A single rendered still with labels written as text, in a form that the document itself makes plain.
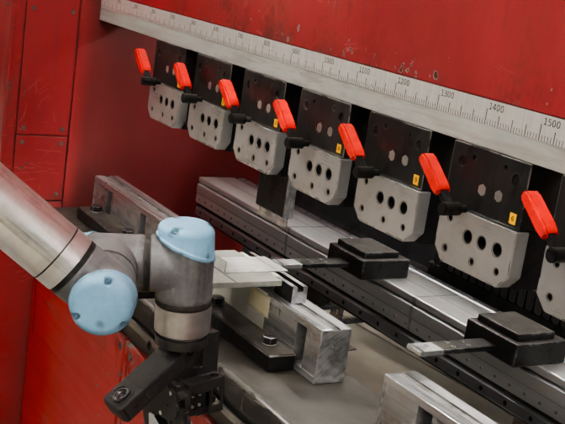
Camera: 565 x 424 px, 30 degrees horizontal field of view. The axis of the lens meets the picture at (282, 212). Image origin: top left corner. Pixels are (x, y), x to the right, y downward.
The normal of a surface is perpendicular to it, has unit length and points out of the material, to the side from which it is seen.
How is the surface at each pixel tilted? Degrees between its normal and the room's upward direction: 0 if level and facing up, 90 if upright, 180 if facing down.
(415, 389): 0
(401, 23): 90
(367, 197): 90
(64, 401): 90
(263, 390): 0
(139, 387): 37
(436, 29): 90
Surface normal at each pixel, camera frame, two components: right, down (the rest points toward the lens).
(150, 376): -0.33, -0.74
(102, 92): 0.50, 0.27
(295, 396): 0.14, -0.96
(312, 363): -0.86, 0.00
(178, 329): -0.06, 0.28
